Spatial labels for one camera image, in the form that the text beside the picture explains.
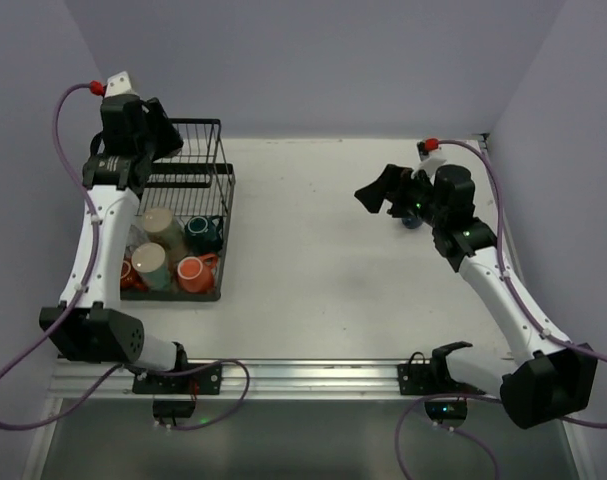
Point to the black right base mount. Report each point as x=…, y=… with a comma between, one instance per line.
x=421, y=375

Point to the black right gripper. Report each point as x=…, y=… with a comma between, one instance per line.
x=396, y=185

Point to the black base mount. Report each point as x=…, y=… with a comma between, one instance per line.
x=207, y=381
x=421, y=375

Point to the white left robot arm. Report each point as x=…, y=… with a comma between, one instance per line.
x=88, y=325

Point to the black controller box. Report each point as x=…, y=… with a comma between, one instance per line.
x=172, y=411
x=451, y=413

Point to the clear faceted glass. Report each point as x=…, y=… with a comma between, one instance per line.
x=135, y=238

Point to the aluminium mounting rail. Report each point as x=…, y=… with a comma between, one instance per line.
x=269, y=380

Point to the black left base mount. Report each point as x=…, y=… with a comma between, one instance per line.
x=207, y=381

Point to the small orange red mug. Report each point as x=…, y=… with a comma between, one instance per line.
x=130, y=279

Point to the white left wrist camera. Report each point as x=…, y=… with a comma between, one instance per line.
x=119, y=84

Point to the large orange mug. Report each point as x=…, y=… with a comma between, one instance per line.
x=196, y=273

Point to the right black controller box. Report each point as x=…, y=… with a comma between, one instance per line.
x=451, y=413

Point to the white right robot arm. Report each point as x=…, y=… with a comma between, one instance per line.
x=548, y=381

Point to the dark blue glazed mug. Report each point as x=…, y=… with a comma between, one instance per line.
x=411, y=222

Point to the left black controller box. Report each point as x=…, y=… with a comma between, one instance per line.
x=172, y=411

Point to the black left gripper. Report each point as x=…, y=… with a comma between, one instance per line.
x=159, y=132

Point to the black wire dish rack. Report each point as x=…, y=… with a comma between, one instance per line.
x=197, y=181

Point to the tall cream teal coral mug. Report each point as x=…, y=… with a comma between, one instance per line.
x=149, y=260

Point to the dark teal mug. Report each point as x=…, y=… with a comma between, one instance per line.
x=204, y=234

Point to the tall cream green mug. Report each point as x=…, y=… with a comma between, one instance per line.
x=162, y=227

